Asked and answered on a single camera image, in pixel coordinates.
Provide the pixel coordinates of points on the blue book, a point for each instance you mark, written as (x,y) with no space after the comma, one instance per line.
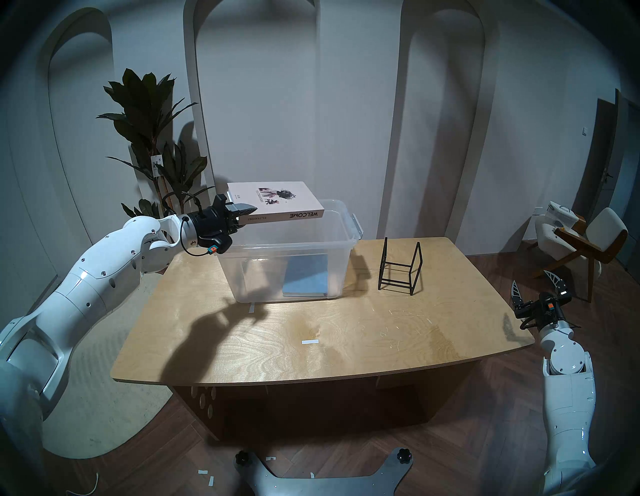
(305,275)

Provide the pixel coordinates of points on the dark green potted plant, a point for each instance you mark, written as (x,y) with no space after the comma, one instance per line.
(142,110)

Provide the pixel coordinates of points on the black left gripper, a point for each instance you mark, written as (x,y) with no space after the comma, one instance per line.
(212,227)

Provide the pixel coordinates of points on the clear plastic storage box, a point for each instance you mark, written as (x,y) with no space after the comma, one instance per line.
(260,265)

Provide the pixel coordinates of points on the dark grey door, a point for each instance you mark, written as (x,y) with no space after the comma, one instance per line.
(610,170)

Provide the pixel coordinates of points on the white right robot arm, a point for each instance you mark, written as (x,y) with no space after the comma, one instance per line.
(567,400)

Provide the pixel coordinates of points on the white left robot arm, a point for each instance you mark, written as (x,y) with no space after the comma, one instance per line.
(85,285)

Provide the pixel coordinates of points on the white plant tag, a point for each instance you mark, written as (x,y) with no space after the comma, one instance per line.
(157,166)

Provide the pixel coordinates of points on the white wooden armchair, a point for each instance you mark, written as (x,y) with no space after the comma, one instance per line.
(560,235)

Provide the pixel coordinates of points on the round beige rug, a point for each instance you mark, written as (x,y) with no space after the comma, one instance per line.
(100,400)

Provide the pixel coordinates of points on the white Welcome book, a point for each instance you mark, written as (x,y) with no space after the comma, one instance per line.
(280,200)

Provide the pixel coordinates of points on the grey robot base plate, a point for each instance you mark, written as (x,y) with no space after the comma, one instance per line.
(325,485)

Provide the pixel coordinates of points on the black base knob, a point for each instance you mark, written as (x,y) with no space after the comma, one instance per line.
(404,456)
(242,457)

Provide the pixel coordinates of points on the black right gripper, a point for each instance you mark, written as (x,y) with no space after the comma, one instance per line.
(545,310)

